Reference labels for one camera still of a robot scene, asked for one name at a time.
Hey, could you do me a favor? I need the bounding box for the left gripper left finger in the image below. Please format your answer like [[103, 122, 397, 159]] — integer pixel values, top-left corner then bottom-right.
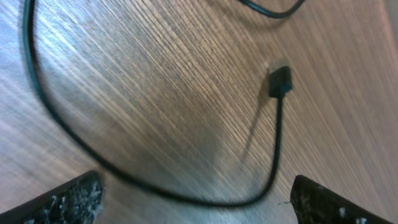
[[1, 170, 103, 224]]

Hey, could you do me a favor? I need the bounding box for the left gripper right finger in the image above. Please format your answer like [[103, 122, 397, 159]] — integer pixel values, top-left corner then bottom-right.
[[290, 175, 392, 224]]

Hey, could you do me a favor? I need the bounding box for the black USB cable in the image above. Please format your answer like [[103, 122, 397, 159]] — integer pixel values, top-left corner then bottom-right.
[[22, 0, 293, 208], [238, 0, 307, 19]]

